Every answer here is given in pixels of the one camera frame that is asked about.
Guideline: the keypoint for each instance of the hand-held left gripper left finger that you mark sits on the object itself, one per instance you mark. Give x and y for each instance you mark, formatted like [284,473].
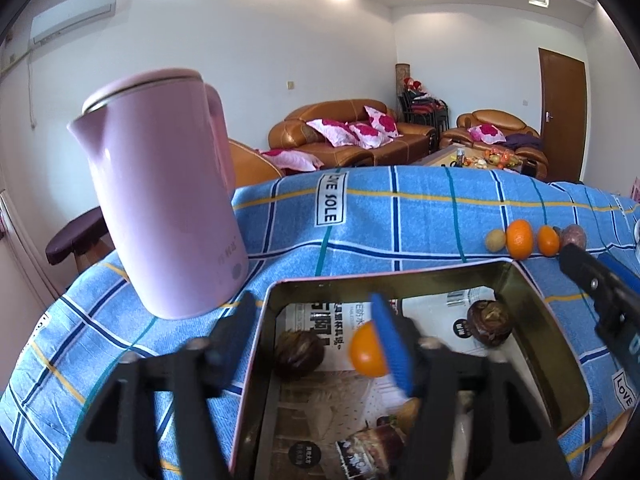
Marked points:
[232,340]

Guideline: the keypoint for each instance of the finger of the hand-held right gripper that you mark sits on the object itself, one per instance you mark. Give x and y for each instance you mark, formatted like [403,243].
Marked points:
[622,272]
[590,275]

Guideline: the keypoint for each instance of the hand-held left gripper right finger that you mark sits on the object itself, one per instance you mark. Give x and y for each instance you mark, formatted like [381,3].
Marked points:
[392,345]

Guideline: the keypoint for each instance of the medium orange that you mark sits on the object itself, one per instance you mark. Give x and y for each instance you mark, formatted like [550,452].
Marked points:
[362,352]

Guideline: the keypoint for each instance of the purple passion fruit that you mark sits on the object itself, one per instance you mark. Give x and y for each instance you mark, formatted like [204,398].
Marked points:
[574,235]

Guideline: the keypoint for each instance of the small orange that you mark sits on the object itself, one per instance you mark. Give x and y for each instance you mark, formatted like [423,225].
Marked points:
[548,240]

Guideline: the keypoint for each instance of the brown water chestnut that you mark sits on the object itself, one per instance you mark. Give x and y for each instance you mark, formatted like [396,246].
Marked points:
[489,322]
[300,355]

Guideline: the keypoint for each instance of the large orange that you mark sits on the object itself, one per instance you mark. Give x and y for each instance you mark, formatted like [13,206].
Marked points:
[519,239]

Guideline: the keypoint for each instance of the pink tin box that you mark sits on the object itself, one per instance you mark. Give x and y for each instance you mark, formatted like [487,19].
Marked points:
[325,292]

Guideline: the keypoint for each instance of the kiwi fruit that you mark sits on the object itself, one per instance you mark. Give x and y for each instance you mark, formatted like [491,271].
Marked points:
[495,240]

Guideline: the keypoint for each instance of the person's right hand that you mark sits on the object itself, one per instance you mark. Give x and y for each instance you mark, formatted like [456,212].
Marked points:
[615,440]

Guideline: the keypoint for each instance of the printed paper sheet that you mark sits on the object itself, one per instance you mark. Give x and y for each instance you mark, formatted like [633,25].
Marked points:
[430,312]

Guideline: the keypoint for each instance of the blue checked blanket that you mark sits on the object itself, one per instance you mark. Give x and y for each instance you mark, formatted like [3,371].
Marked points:
[400,220]

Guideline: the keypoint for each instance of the purple cloth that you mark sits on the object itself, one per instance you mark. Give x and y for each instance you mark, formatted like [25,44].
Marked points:
[524,141]

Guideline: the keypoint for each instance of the plate of mixed fruit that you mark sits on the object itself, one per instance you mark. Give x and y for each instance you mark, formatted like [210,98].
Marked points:
[487,160]

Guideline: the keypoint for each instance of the pink electric kettle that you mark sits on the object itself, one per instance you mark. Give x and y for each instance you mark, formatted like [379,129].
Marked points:
[165,200]

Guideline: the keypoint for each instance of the brown wooden door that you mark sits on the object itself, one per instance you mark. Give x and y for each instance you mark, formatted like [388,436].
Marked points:
[562,115]

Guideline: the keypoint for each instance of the tan leather chair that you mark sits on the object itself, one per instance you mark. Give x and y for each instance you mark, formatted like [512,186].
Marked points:
[250,165]

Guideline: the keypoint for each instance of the pink flowered pillow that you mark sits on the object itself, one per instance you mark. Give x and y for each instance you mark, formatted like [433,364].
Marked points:
[370,135]
[486,133]
[382,120]
[332,132]

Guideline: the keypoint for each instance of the brown leather armchair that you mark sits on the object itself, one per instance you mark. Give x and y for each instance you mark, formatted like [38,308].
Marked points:
[495,116]

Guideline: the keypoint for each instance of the dark purple stool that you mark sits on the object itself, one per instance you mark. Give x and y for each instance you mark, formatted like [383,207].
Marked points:
[75,240]

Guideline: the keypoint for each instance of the pale pink pillow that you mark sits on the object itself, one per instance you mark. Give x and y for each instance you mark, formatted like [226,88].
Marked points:
[292,160]

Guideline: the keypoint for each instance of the wooden coffee table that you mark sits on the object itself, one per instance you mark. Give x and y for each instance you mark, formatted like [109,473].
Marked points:
[435,159]

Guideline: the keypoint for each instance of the brown leather sofa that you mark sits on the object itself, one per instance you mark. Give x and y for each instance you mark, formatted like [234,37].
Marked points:
[400,147]

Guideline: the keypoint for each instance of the stacked dark chairs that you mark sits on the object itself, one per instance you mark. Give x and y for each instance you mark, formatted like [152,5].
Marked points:
[425,107]

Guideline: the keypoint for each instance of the red plush toy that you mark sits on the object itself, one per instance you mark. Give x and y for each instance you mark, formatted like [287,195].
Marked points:
[414,84]

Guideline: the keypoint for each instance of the tall brown vase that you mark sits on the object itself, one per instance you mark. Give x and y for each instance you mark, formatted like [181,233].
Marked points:
[402,72]

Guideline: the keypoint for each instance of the square ceiling light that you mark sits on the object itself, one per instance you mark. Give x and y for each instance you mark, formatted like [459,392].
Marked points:
[539,0]

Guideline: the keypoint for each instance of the white air conditioner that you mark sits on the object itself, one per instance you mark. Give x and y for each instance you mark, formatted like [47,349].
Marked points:
[70,15]

